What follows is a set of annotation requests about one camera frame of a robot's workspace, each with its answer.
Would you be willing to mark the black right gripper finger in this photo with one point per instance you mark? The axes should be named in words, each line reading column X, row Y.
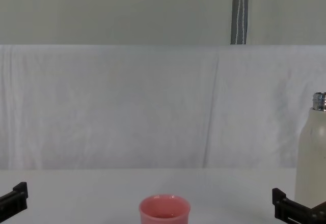
column 287, row 208

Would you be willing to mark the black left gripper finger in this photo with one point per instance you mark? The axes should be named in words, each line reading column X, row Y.
column 19, row 196

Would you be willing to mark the cream vacuum bottle steel neck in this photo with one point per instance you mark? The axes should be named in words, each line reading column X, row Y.
column 312, row 157

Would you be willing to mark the white table cloth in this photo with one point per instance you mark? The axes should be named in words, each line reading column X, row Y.
column 89, row 196

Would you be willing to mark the pink cup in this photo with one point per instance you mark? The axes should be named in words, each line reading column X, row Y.
column 152, row 216

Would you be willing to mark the wrinkled white draped cloth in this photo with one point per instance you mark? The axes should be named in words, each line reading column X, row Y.
column 127, row 107

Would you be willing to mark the pale white curtain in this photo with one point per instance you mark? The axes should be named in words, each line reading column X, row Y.
column 114, row 10
column 287, row 10

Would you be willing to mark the grey striped post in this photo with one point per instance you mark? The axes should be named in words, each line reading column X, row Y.
column 239, row 10

